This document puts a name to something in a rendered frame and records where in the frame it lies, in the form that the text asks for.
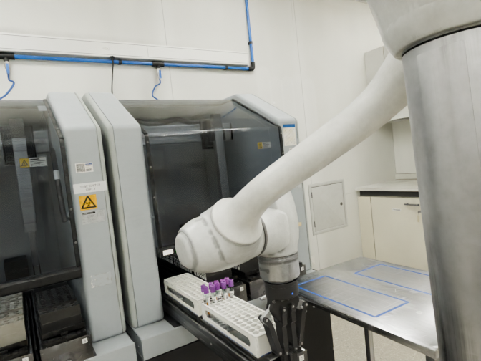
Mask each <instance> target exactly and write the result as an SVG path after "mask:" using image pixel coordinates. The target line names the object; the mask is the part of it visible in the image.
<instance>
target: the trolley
mask: <svg viewBox="0 0 481 361"><path fill-rule="evenodd" d="M297 279H298V296H299V299H302V300H304V301H306V302H308V304H310V305H312V306H314V307H317V308H319V309H322V310H324V311H325V312H328V313H330V314H333V315H335V316H337V317H340V318H342V319H345V320H346V321H348V322H351V323H353V324H356V325H358V326H360V327H363V328H364V337H365V345H366V360H367V361H375V356H374V341H373V333H372V332H374V333H377V334H379V335H381V336H383V337H386V338H388V339H390V340H393V341H395V342H398V343H399V344H401V345H404V346H406V347H409V348H411V349H413V350H416V351H418V352H421V353H422V354H424V355H425V357H426V361H439V350H438V344H437V333H436V327H435V321H434V310H433V304H432V293H431V287H430V281H429V272H428V271H425V270H421V269H415V268H412V267H408V266H402V265H398V264H393V263H389V262H385V261H380V260H376V259H370V258H366V257H363V256H360V257H358V258H355V259H351V260H348V261H345V262H342V263H340V264H336V265H333V266H329V267H326V268H324V269H320V270H318V271H314V272H311V273H309V274H304V275H302V276H298V277H297Z"/></svg>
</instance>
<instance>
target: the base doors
mask: <svg viewBox="0 0 481 361"><path fill-rule="evenodd" d="M404 203H408V204H416V205H417V204H419V206H407V205H404ZM358 204H359V220H360V228H361V242H362V251H363V257H366V258H370V259H376V260H380V261H385V262H389V263H393V264H398V265H402V266H408V267H412V268H415V269H421V270H425V271H429V270H428V264H427V253H426V247H425V241H424V230H423V224H422V213H419V215H418V211H421V207H420V201H419V198H395V197H368V196H358ZM393 208H396V209H401V211H393V210H392V209H393ZM417 215H418V216H419V222H417Z"/></svg>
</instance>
